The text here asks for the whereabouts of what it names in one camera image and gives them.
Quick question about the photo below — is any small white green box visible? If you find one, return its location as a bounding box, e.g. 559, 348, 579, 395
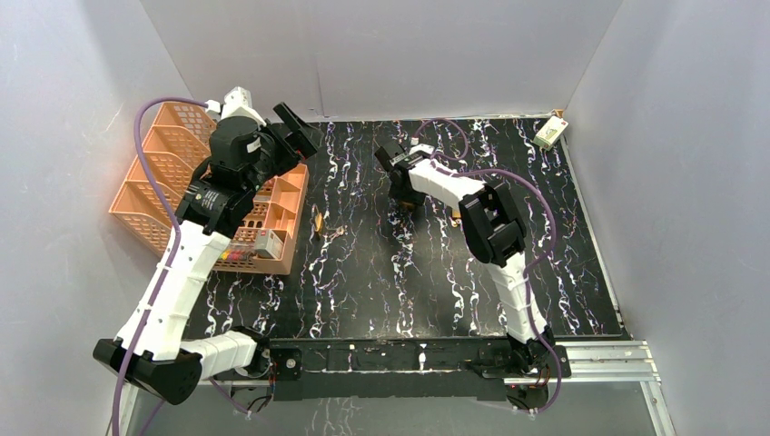
532, 115, 568, 150

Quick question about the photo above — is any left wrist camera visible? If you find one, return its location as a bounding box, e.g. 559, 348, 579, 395
204, 86, 266, 126

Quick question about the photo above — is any orange plastic desk organizer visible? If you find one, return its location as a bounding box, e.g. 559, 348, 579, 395
109, 103, 309, 275

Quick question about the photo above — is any white staple box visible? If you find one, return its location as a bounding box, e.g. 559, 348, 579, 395
253, 229, 284, 260

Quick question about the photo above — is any coloured marker set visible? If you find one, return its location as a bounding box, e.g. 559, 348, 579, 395
220, 245, 254, 262

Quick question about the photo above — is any aluminium frame rail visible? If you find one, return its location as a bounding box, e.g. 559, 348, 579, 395
108, 340, 678, 436

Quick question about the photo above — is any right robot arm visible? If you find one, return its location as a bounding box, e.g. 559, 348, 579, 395
375, 143, 565, 381

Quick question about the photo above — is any large brass padlock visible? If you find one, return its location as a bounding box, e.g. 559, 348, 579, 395
311, 204, 325, 240

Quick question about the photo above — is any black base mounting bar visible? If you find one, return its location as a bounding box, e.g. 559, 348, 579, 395
213, 336, 573, 403

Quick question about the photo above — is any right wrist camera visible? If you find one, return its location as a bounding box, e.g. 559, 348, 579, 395
410, 144, 435, 158

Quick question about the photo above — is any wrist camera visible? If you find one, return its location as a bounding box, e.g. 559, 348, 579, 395
204, 86, 266, 126
410, 144, 435, 158

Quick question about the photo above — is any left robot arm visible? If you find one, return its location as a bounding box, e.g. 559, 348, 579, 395
93, 103, 319, 405

